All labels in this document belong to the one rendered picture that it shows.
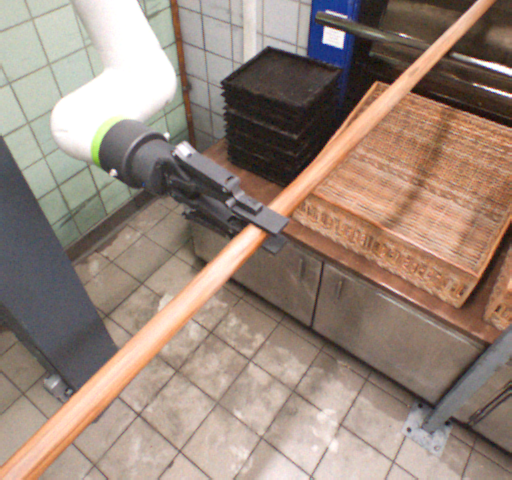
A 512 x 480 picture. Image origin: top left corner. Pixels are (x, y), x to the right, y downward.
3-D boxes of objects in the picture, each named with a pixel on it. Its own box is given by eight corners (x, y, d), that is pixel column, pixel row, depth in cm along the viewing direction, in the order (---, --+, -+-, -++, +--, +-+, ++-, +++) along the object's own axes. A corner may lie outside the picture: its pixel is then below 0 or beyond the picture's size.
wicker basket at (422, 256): (360, 143, 165) (375, 77, 144) (513, 209, 142) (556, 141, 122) (288, 219, 139) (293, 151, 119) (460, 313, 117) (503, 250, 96)
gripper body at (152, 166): (163, 126, 63) (212, 151, 59) (172, 170, 69) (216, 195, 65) (124, 153, 59) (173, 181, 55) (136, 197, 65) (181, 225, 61)
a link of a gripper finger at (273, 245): (232, 227, 57) (232, 230, 58) (275, 253, 55) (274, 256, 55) (246, 214, 59) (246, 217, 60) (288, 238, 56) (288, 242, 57)
